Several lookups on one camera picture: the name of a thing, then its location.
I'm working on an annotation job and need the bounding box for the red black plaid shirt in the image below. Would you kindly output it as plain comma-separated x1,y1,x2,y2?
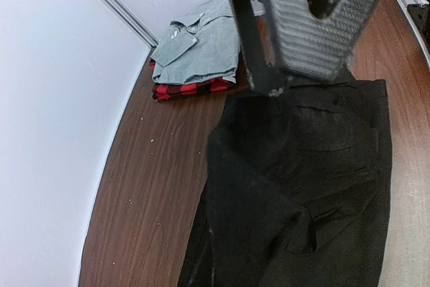
152,67,239,101

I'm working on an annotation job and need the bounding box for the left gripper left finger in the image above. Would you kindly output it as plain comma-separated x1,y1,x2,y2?
230,0,288,96

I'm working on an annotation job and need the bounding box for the right aluminium frame post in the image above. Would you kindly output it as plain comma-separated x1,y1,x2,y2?
100,0,158,48

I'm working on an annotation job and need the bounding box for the black long sleeve shirt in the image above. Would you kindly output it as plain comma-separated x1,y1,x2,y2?
178,71,392,286

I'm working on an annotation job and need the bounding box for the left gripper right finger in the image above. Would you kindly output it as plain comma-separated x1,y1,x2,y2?
262,0,378,81

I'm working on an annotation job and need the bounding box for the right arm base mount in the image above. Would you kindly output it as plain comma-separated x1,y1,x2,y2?
406,0,430,38

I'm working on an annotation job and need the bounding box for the grey shirt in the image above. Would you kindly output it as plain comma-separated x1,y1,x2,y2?
151,0,241,85

